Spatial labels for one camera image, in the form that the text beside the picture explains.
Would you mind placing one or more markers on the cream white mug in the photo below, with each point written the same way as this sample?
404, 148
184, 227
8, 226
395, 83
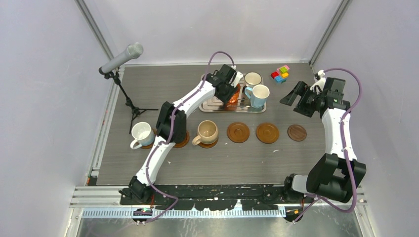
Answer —
252, 79

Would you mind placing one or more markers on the orange mug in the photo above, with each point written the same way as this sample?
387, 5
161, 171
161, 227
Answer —
234, 99

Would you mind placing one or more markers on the grey microphone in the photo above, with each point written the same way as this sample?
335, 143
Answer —
133, 51

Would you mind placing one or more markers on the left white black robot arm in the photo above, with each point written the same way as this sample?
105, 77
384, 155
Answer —
172, 125

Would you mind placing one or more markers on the orange brown coaster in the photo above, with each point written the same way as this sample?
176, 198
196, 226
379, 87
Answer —
267, 133
147, 146

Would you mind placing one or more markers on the light blue mug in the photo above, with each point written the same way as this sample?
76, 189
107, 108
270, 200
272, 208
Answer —
257, 95

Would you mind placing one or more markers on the white blue mug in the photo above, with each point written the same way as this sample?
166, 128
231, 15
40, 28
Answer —
143, 135

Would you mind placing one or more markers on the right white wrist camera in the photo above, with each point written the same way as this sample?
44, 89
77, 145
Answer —
319, 81

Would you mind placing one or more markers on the orange brown coaster front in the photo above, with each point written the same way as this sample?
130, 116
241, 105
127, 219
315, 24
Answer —
267, 133

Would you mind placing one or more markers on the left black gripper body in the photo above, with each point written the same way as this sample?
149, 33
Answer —
228, 93

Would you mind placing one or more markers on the colourful block puzzle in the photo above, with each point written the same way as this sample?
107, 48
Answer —
281, 74

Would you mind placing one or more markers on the dark wooden coaster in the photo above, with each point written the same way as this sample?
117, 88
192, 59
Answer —
297, 132

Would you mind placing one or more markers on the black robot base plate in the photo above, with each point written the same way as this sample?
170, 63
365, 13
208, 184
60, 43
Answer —
215, 197

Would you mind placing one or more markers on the beige mug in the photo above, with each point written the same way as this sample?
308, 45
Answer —
207, 133

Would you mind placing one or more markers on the metal tray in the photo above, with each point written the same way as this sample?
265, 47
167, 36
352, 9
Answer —
242, 105

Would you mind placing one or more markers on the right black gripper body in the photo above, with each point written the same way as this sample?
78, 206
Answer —
307, 103

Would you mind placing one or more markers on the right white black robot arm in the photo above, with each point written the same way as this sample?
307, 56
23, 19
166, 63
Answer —
338, 172

